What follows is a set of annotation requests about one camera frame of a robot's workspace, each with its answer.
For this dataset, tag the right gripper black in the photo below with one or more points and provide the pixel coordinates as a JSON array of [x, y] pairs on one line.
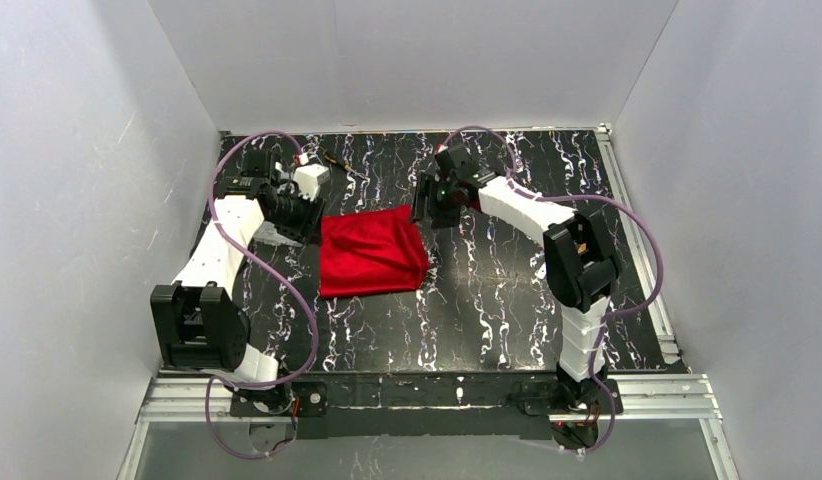
[[423, 206]]

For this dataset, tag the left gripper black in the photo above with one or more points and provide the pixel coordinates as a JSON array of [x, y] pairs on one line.
[[304, 220]]

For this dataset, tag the red cloth napkin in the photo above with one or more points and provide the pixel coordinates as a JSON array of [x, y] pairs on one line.
[[371, 253]]

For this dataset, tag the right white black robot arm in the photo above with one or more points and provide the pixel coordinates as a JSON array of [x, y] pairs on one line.
[[580, 260]]

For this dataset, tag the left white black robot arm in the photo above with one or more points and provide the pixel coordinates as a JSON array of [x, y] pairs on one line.
[[198, 325]]

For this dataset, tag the clear plastic compartment box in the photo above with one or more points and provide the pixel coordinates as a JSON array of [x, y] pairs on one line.
[[268, 234]]

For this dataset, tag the white ceramic spoon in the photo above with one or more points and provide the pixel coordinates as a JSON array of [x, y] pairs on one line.
[[541, 270]]

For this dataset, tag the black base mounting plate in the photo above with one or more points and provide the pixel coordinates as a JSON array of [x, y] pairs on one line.
[[526, 404]]

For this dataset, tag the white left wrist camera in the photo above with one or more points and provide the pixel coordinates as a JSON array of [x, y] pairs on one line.
[[309, 180]]

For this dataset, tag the aluminium frame rail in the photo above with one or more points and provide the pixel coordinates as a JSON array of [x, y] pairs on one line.
[[670, 428]]

